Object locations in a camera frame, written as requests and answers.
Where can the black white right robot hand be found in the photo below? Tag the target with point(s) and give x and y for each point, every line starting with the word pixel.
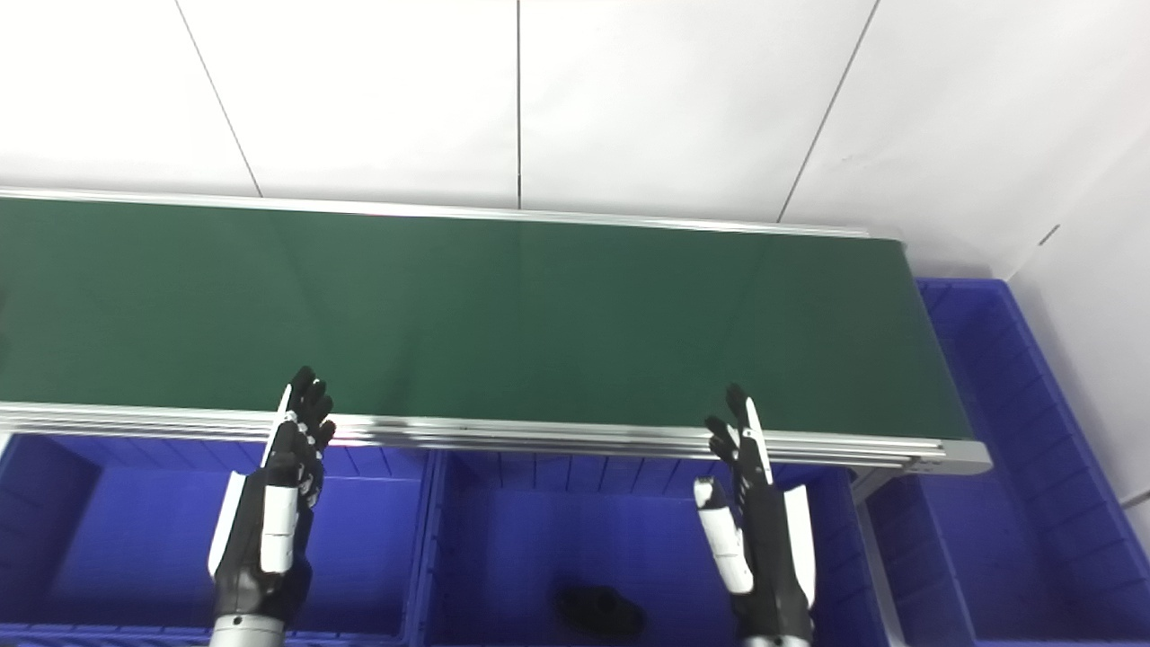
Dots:
pixel 764 530

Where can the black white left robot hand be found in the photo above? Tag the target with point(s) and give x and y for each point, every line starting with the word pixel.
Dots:
pixel 283 503

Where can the aluminium conveyor leg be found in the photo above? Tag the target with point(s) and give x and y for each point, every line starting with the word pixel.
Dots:
pixel 873 548

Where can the blue plastic bin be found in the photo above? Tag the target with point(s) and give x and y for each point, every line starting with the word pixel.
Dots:
pixel 575 530
pixel 117 539
pixel 1015 503

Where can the black part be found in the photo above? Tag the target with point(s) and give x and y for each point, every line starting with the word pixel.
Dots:
pixel 600 613

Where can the green conveyor belt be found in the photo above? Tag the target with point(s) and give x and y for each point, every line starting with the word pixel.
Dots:
pixel 503 314

